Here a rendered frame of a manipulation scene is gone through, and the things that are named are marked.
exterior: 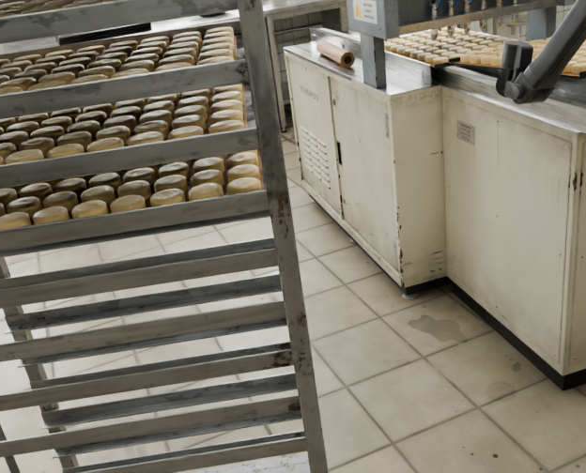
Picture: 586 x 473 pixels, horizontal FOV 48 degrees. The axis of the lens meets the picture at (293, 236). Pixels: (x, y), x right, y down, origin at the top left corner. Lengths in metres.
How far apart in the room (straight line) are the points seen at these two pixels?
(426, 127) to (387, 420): 1.00
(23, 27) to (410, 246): 1.85
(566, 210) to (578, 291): 0.25
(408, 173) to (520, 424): 0.91
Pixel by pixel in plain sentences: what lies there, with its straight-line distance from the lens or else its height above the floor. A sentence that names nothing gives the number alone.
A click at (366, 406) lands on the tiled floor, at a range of 2.14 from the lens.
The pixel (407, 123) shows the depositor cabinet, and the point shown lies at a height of 0.73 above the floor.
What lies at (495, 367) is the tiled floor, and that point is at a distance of 2.29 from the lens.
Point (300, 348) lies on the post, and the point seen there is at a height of 0.82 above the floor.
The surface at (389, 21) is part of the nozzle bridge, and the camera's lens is 2.21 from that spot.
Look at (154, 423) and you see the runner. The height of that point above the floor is 0.70.
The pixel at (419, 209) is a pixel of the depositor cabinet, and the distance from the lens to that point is 2.44.
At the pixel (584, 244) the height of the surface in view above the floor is 0.52.
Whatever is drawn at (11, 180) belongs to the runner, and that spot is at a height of 1.13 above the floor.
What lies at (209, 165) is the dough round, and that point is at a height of 1.06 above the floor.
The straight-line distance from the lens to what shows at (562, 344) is 2.08.
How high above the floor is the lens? 1.39
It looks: 25 degrees down
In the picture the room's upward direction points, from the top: 8 degrees counter-clockwise
